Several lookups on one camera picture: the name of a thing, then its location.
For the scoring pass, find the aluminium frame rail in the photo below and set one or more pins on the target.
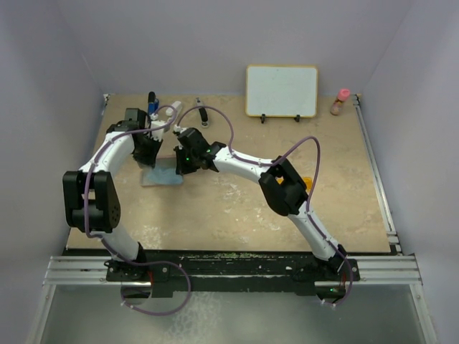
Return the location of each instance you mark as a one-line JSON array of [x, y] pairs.
[[365, 191]]

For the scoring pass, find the small whiteboard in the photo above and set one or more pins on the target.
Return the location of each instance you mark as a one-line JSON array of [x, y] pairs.
[[281, 91]]

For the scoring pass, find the white stapler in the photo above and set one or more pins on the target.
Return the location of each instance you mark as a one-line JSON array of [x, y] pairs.
[[174, 109]]

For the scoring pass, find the blue black stapler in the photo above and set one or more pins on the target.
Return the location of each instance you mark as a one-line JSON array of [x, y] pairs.
[[152, 102]]

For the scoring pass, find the pink capped small bottle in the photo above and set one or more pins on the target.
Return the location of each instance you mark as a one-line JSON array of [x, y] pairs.
[[339, 101]]

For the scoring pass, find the blue cleaning cloth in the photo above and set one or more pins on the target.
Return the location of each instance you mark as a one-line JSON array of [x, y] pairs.
[[163, 176]]

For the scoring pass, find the pink glasses case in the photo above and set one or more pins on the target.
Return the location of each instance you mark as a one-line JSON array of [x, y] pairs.
[[165, 161]]

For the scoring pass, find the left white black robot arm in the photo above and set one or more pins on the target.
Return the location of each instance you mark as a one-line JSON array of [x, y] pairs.
[[91, 201]]

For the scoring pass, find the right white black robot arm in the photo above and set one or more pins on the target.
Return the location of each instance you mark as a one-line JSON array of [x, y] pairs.
[[282, 186]]

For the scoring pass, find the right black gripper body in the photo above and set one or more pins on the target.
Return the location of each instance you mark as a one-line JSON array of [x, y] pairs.
[[187, 162]]

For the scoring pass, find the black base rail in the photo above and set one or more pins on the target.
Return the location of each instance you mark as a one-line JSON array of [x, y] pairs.
[[300, 273]]

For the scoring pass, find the orange sunglasses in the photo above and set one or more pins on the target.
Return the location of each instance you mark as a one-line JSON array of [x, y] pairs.
[[308, 182]]

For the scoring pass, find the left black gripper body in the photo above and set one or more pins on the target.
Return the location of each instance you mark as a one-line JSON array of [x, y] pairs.
[[145, 154]]

